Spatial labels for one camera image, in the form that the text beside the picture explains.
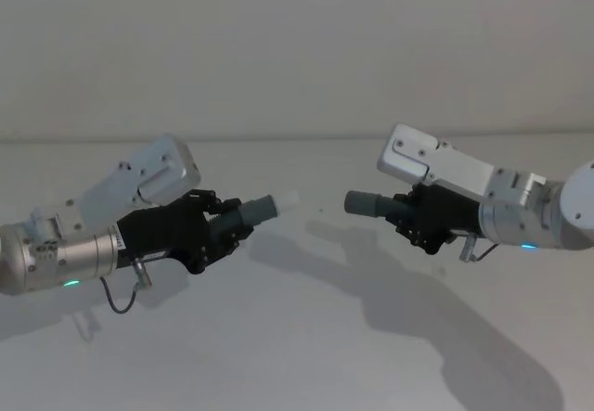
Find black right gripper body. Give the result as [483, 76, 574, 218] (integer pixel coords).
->
[411, 182, 484, 255]

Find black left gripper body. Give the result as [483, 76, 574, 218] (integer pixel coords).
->
[115, 191, 213, 276]

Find grey pen cap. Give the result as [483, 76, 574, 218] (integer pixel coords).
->
[343, 189, 396, 221]

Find white table cloth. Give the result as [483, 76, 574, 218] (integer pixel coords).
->
[0, 137, 594, 411]

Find white curtain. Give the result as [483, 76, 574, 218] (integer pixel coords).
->
[0, 0, 594, 146]

